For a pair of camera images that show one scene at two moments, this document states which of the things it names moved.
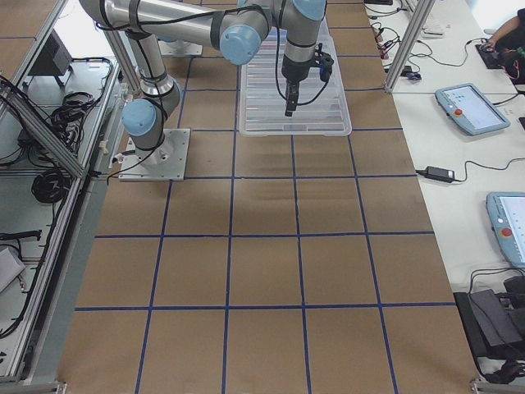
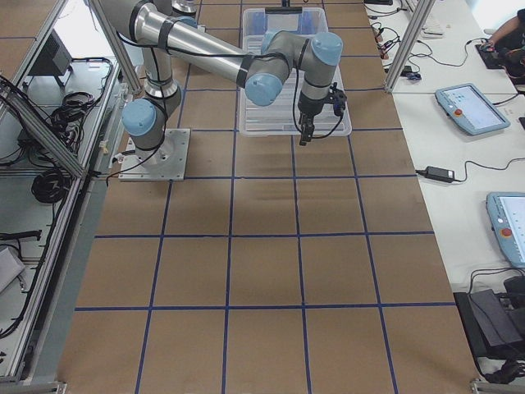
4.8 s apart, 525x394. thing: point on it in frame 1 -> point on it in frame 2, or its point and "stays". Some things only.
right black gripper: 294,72 -> 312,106
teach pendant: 471,110 stays
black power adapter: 440,174 stays
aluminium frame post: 421,13 stays
